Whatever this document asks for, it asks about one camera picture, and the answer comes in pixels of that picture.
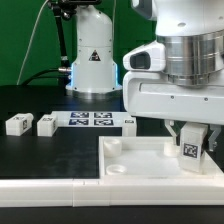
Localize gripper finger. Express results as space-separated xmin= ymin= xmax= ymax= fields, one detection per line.
xmin=164 ymin=119 xmax=180 ymax=146
xmin=208 ymin=124 xmax=221 ymax=151

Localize white L-shaped fence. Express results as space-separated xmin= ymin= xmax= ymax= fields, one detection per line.
xmin=0 ymin=178 xmax=224 ymax=207

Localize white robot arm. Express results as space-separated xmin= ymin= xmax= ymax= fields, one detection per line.
xmin=66 ymin=0 xmax=224 ymax=126

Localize white square table top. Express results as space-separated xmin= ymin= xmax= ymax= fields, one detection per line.
xmin=99 ymin=136 xmax=224 ymax=179

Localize white marker base plate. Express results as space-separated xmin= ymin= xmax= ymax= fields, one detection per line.
xmin=52 ymin=111 xmax=136 ymax=127

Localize black cables at base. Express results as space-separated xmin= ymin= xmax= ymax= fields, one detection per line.
xmin=20 ymin=66 xmax=73 ymax=86

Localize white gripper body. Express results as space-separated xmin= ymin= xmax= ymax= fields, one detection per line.
xmin=123 ymin=72 xmax=224 ymax=125

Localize grey thin cable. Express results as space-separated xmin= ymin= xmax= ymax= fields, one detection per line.
xmin=16 ymin=0 xmax=50 ymax=86

